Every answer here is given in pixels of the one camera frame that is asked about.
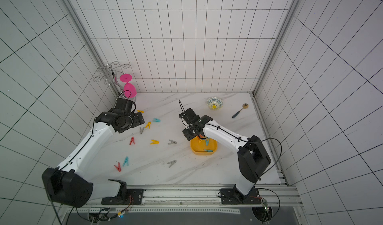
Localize yellow storage box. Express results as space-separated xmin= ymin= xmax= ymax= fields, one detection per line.
xmin=190 ymin=136 xmax=218 ymax=155

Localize grey clothespin front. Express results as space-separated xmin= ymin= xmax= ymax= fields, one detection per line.
xmin=167 ymin=160 xmax=177 ymax=168

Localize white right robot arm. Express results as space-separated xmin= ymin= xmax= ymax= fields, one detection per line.
xmin=179 ymin=108 xmax=271 ymax=197

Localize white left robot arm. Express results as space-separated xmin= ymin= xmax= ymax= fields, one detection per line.
xmin=42 ymin=98 xmax=145 ymax=208

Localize red clothespin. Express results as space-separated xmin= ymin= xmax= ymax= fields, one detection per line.
xmin=114 ymin=162 xmax=122 ymax=172
xmin=129 ymin=137 xmax=135 ymax=145

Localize patterned yellow blue bowl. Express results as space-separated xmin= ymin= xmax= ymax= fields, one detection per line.
xmin=207 ymin=96 xmax=223 ymax=110

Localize pink plastic wine glass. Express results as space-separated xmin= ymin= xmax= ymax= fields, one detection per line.
xmin=120 ymin=74 xmax=137 ymax=98

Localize red clothespin front left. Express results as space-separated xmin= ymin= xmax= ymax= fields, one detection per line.
xmin=114 ymin=162 xmax=122 ymax=172

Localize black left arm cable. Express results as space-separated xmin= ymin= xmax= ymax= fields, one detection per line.
xmin=53 ymin=89 xmax=133 ymax=178

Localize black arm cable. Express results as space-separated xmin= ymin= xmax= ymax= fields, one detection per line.
xmin=53 ymin=89 xmax=133 ymax=178
xmin=178 ymin=99 xmax=282 ymax=178

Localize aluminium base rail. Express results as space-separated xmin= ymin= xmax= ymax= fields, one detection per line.
xmin=89 ymin=185 xmax=303 ymax=215

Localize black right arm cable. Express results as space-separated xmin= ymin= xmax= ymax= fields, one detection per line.
xmin=178 ymin=99 xmax=282 ymax=178

